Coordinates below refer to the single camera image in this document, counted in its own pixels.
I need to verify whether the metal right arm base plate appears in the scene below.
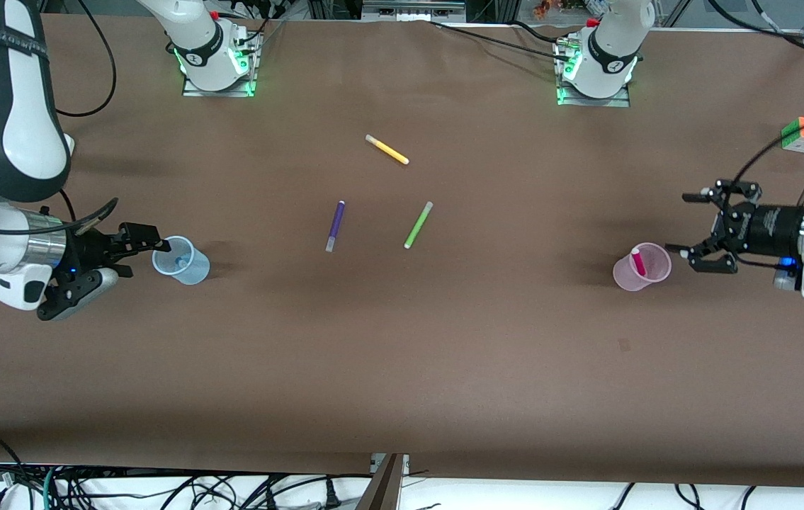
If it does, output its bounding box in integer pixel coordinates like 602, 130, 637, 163
181, 28, 259, 98

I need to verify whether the translucent blue cup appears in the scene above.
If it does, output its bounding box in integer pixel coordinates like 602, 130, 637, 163
152, 236, 211, 287

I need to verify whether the black cable across table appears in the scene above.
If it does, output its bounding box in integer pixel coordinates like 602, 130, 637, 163
429, 20, 576, 62

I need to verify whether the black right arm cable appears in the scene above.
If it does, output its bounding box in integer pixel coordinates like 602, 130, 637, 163
55, 0, 118, 119

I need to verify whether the yellow marker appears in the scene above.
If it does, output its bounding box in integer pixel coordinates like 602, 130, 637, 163
364, 133, 411, 166

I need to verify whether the purple marker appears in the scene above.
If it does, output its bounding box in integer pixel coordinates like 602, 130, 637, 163
324, 200, 347, 254

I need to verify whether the dark table leg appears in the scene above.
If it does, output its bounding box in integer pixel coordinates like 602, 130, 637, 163
355, 453, 410, 510

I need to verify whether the translucent pink cup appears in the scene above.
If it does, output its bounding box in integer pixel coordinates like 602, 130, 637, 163
612, 242, 673, 293

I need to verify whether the green marker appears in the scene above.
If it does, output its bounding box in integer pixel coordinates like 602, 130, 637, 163
403, 200, 435, 250

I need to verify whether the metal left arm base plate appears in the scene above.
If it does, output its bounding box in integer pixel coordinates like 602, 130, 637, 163
555, 39, 632, 109

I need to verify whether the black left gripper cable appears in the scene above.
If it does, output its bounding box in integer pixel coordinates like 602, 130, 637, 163
730, 112, 804, 186

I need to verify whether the aluminium frame rail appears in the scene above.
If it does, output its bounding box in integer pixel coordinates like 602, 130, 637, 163
361, 0, 468, 23

